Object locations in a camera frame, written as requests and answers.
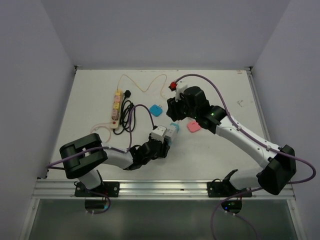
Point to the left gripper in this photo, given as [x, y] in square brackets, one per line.
[165, 147]

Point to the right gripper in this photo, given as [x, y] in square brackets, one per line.
[174, 111]

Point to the blue plug adapter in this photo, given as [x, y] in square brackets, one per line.
[156, 110]

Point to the teal power strip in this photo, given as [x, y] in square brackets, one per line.
[172, 132]

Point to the pink plug adapter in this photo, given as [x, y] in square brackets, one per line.
[193, 126]

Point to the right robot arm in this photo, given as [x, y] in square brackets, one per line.
[276, 165]

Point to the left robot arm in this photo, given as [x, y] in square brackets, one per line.
[85, 154]

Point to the beige multicolour power strip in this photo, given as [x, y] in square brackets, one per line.
[116, 109]

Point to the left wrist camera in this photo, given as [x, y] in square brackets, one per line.
[158, 133]

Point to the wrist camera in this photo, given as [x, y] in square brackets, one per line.
[158, 133]
[178, 88]

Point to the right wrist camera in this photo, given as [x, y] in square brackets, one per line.
[178, 88]

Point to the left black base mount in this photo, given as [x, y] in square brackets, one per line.
[105, 188]

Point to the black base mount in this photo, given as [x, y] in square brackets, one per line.
[218, 189]
[105, 188]

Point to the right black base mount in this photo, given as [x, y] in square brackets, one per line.
[218, 189]

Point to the aluminium front rail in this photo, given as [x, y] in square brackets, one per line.
[127, 189]

